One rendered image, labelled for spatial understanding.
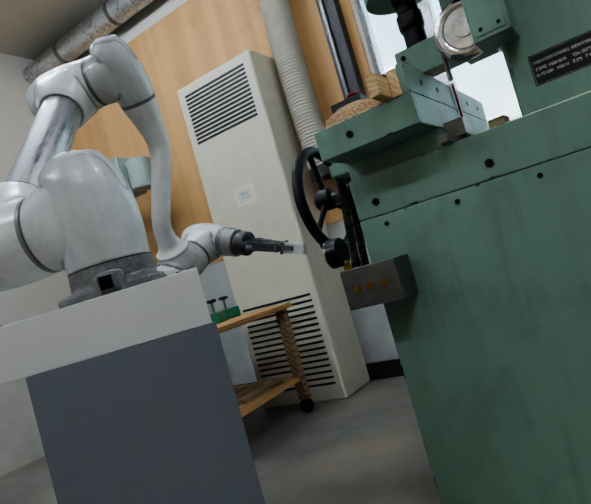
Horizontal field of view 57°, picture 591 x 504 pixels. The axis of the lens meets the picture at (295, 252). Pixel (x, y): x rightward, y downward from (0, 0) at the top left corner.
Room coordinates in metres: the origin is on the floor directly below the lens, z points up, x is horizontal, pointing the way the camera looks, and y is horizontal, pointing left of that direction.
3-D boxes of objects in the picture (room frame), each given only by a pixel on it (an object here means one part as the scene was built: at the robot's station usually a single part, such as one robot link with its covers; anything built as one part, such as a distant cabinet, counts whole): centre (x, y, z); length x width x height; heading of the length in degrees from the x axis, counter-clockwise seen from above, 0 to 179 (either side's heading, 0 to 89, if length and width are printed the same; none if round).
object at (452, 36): (1.06, -0.45, 1.02); 0.12 x 0.03 x 0.12; 57
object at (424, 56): (1.23, -0.42, 1.03); 0.14 x 0.07 x 0.09; 57
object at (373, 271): (1.10, -0.14, 0.58); 0.12 x 0.08 x 0.08; 57
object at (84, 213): (1.01, 0.35, 0.86); 0.18 x 0.16 x 0.22; 80
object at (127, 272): (0.99, 0.33, 0.72); 0.22 x 0.18 x 0.06; 12
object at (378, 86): (1.18, -0.36, 0.92); 0.58 x 0.02 x 0.04; 147
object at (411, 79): (1.21, -0.43, 0.93); 0.60 x 0.02 x 0.06; 147
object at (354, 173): (1.27, -0.35, 0.82); 0.40 x 0.21 x 0.04; 147
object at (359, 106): (1.07, -0.19, 0.92); 0.14 x 0.09 x 0.04; 57
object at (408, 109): (1.29, -0.31, 0.87); 0.61 x 0.30 x 0.06; 147
